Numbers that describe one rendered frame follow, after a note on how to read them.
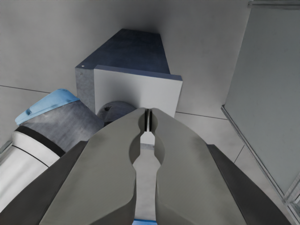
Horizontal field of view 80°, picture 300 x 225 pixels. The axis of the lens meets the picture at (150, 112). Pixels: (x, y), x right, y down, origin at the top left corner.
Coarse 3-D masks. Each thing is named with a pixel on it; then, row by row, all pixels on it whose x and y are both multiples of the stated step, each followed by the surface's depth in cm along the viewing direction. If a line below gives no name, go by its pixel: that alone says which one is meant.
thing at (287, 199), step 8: (280, 0) 98; (288, 0) 92; (296, 0) 87; (272, 8) 104; (280, 8) 98; (288, 8) 92; (296, 8) 87; (224, 112) 168; (232, 120) 151; (240, 136) 137; (248, 144) 126; (256, 160) 116; (264, 168) 108; (272, 184) 101; (296, 184) 85; (280, 192) 94; (288, 192) 89; (296, 192) 84; (288, 200) 89; (288, 208) 89; (296, 216) 84; (296, 224) 84
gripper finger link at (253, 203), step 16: (224, 160) 8; (224, 176) 7; (240, 176) 7; (240, 192) 6; (256, 192) 6; (240, 208) 6; (256, 208) 6; (272, 208) 6; (256, 224) 5; (272, 224) 6; (288, 224) 6
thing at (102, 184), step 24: (120, 120) 10; (144, 120) 11; (96, 144) 8; (120, 144) 8; (72, 168) 7; (96, 168) 7; (120, 168) 7; (72, 192) 6; (96, 192) 6; (120, 192) 6; (48, 216) 6; (72, 216) 6; (96, 216) 6; (120, 216) 6
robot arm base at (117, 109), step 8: (104, 104) 56; (112, 104) 54; (120, 104) 54; (128, 104) 55; (104, 112) 54; (112, 112) 52; (120, 112) 52; (128, 112) 53; (104, 120) 51; (112, 120) 50
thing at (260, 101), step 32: (256, 0) 122; (256, 32) 121; (288, 32) 92; (256, 64) 120; (288, 64) 92; (256, 96) 119; (288, 96) 91; (256, 128) 118; (288, 128) 91; (288, 160) 90
